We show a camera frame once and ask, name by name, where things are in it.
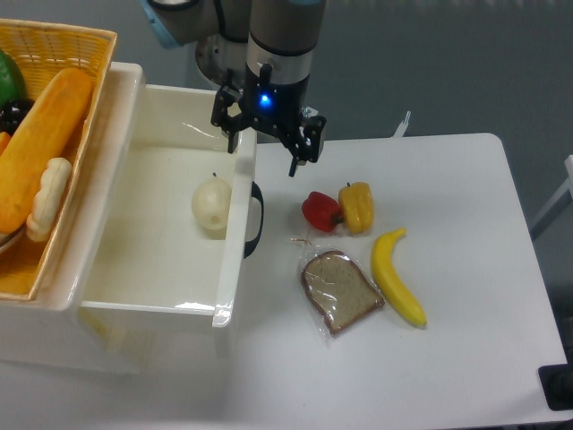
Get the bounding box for orange baguette loaf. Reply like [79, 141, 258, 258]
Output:
[1, 68, 93, 235]

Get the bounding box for white pear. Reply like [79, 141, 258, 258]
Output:
[192, 173, 232, 230]

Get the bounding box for black clamp at table edge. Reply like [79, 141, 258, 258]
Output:
[538, 364, 572, 411]

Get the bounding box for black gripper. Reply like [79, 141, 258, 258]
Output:
[210, 65, 327, 177]

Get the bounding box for wrapped bread slice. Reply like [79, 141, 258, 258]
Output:
[290, 237, 386, 342]

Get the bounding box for white chair frame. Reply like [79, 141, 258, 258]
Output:
[529, 155, 572, 240]

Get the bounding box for black grapes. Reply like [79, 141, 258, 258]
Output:
[1, 99, 35, 135]

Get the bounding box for green pepper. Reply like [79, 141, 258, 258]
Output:
[0, 51, 27, 105]

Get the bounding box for yellow bell pepper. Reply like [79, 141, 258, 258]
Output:
[338, 182, 374, 234]

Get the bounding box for yellow wicker basket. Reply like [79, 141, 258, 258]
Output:
[1, 19, 116, 301]

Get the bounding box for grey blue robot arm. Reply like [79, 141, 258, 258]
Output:
[141, 1, 327, 175]

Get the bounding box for yellow banana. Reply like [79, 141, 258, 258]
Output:
[370, 228, 427, 328]

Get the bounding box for white drawer cabinet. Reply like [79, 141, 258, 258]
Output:
[1, 63, 233, 373]

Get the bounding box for white top drawer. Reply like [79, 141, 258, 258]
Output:
[81, 85, 261, 331]

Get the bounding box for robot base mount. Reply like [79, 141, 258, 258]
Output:
[194, 35, 247, 91]

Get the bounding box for red bell pepper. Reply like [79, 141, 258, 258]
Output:
[302, 191, 344, 233]

